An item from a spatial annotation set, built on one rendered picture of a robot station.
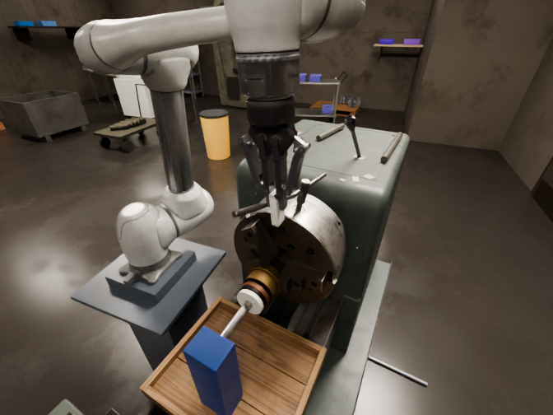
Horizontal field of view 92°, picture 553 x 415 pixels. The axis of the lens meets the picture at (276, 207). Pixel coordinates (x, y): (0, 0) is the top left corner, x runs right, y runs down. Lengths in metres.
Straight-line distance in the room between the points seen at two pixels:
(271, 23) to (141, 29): 0.34
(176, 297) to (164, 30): 0.88
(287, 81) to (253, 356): 0.67
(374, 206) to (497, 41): 4.59
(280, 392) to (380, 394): 1.09
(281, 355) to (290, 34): 0.72
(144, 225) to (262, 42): 0.81
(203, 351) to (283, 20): 0.54
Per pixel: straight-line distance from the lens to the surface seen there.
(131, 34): 0.69
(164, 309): 1.14
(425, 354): 2.02
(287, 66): 0.40
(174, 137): 1.00
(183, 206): 1.11
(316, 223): 0.67
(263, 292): 0.65
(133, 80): 6.39
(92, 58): 0.83
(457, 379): 2.03
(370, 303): 1.41
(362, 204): 0.75
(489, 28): 5.17
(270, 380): 0.79
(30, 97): 6.81
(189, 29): 0.63
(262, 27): 0.38
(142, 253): 1.11
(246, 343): 0.84
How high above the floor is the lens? 1.61
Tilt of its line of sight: 34 degrees down
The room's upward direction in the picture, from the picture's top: straight up
